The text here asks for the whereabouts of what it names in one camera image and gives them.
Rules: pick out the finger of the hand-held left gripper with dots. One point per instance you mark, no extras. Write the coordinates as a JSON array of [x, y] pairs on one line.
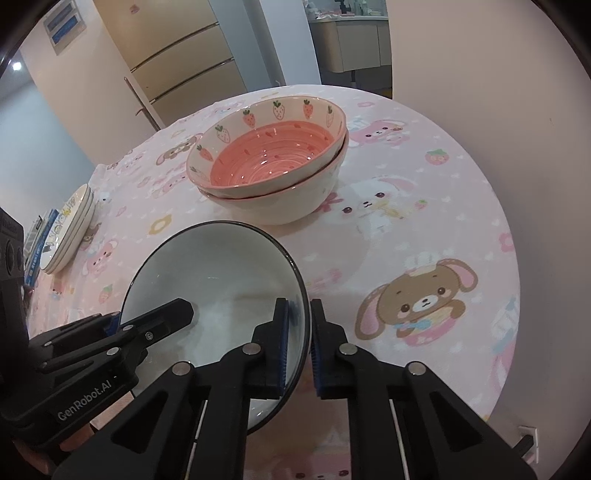
[[161, 318], [83, 330]]

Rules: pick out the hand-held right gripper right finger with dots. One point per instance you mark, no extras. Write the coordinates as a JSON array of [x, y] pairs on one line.
[[316, 360]]

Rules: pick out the pink printed tablecloth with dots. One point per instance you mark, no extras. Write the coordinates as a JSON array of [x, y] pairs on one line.
[[392, 221]]

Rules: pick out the white bowl with black rim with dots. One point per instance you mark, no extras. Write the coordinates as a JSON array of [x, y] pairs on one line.
[[217, 277]]

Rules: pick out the beige refrigerator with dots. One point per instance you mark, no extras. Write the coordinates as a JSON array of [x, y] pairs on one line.
[[184, 60]]

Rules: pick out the toiletries on vanity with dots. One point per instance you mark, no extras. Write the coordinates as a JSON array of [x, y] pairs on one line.
[[341, 9]]

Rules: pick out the pink strawberry print bowl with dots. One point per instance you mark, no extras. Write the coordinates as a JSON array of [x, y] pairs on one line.
[[286, 206], [268, 157]]

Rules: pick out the beige vanity cabinet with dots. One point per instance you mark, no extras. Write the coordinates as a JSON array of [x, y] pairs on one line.
[[351, 44]]

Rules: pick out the white wall outlet with plug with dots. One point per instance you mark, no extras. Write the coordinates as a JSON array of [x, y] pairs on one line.
[[527, 441]]

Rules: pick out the blue wall sign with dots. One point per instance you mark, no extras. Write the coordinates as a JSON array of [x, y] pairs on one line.
[[64, 27]]

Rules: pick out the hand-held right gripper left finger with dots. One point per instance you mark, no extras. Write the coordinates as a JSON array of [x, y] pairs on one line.
[[283, 355]]

